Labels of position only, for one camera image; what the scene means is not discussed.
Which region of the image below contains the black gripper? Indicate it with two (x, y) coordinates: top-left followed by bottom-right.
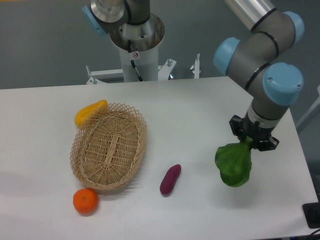
(229, 115), (280, 152)

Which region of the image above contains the green bok choy vegetable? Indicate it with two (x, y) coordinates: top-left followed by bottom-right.
(214, 137), (253, 188)

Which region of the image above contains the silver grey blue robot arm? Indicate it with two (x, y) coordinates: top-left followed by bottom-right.
(82, 0), (305, 151)

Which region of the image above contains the black box at table edge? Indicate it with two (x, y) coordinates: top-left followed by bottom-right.
(302, 202), (320, 229)

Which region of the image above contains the purple sweet potato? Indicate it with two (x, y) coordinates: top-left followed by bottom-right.
(159, 164), (182, 196)

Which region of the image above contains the woven wicker basket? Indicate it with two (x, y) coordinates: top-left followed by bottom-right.
(70, 103), (148, 192)

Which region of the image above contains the orange tangerine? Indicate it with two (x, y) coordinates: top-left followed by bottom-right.
(73, 188), (99, 215)

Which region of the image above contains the white frame bar right edge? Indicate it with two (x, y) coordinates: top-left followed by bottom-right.
(295, 86), (320, 134)

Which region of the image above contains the white metal base frame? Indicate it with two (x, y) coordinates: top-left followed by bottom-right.
(86, 53), (202, 85)

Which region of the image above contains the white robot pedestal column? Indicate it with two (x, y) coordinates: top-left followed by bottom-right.
(109, 13), (165, 83)

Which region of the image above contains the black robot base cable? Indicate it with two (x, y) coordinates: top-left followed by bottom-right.
(127, 39), (144, 82)

